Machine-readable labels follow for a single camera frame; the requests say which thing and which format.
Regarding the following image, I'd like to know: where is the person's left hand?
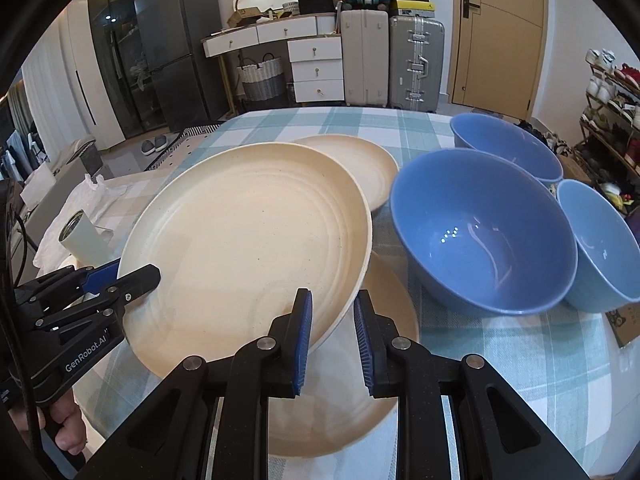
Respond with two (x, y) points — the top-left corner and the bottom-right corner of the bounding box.
(42, 392), (87, 456)

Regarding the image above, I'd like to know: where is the small open cardboard box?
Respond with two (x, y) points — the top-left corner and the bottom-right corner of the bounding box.
(227, 7), (261, 28)

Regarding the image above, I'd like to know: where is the white dressing table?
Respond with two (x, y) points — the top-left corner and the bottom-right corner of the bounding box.
(201, 14), (346, 111)

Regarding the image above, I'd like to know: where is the wooden shoe rack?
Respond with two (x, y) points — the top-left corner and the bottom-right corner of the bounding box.
(579, 62), (640, 183)

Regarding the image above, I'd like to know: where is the dark glass cabinet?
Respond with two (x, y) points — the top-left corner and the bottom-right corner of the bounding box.
(87, 0), (151, 138)

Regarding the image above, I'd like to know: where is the yellow black shoebox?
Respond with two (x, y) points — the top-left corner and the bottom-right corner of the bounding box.
(389, 0), (436, 18)

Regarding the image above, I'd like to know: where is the white plastic bag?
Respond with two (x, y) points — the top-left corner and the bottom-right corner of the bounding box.
(32, 172), (132, 273)

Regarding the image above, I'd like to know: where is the shoe rack with shoes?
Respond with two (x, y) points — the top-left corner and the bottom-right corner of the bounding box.
(582, 49), (640, 211)

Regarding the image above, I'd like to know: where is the beige checked cloth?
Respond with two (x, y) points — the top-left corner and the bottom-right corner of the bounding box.
(32, 167), (176, 281)

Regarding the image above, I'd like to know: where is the grey refrigerator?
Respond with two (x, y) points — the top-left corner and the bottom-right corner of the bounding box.
(134, 0), (231, 133)

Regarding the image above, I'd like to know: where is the wooden door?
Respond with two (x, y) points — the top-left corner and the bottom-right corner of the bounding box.
(446, 0), (548, 121)

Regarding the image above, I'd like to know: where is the white insulated cup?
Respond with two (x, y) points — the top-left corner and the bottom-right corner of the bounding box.
(59, 212), (113, 266)

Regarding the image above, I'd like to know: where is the grey white woven basket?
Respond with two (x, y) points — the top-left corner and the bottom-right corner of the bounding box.
(237, 52), (286, 102)

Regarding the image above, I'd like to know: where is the teal checked tablecloth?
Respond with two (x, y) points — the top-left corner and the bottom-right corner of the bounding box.
(75, 106), (631, 480)

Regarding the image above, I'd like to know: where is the black white patterned rug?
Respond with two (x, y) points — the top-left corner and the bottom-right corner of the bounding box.
(145, 122), (223, 171)

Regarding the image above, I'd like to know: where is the silver suitcase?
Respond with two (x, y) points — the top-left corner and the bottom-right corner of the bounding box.
(388, 15), (446, 113)

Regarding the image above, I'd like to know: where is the printed cardboard box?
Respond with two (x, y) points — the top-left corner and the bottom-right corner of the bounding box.
(605, 305), (640, 348)

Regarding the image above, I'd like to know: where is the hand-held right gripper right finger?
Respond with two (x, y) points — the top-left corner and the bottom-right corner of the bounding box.
(353, 290), (593, 480)

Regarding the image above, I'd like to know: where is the blue bowl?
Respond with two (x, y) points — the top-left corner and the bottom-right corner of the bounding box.
(556, 179), (640, 314)
(450, 112), (565, 184)
(390, 148), (579, 316)

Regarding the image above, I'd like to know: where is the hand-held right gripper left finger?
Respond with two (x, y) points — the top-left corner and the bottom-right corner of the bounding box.
(82, 288), (313, 480)

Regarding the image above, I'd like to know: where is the white wardrobe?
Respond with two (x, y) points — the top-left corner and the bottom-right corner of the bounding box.
(22, 10), (126, 153)

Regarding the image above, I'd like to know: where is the beige suitcase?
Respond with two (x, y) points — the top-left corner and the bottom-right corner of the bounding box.
(340, 8), (390, 107)

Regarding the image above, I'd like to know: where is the pile of loose shoes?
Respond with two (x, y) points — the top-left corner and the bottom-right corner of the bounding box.
(515, 119), (571, 157)

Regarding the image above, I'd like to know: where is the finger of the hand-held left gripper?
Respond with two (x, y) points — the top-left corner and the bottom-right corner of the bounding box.
(15, 258), (119, 322)
(32, 265), (162, 334)

